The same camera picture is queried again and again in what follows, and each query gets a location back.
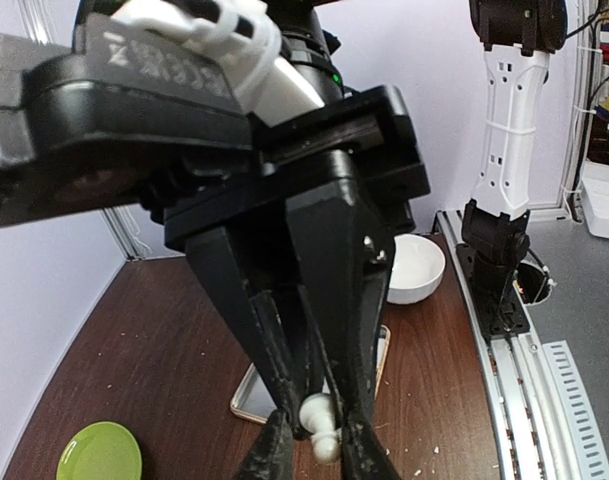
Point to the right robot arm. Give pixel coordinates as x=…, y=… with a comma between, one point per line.
x=519, y=38

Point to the white pawn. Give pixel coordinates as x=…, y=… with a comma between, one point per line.
x=317, y=417

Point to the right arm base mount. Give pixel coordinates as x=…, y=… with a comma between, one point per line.
x=497, y=308

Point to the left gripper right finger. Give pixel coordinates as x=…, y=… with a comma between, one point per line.
x=363, y=457

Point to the front aluminium rail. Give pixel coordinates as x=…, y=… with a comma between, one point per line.
x=543, y=422

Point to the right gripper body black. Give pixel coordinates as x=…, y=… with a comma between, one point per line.
x=368, y=137

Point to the left aluminium frame post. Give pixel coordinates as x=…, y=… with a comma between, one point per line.
x=126, y=233

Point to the white bowl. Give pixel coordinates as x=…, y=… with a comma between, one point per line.
x=418, y=268

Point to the green plate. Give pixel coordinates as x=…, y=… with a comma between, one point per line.
x=102, y=450

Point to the white shelf bins background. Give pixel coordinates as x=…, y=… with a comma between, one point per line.
x=593, y=170

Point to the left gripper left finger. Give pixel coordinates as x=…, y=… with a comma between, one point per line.
x=271, y=456

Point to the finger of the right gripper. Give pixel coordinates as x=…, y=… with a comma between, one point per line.
x=255, y=291
x=344, y=251

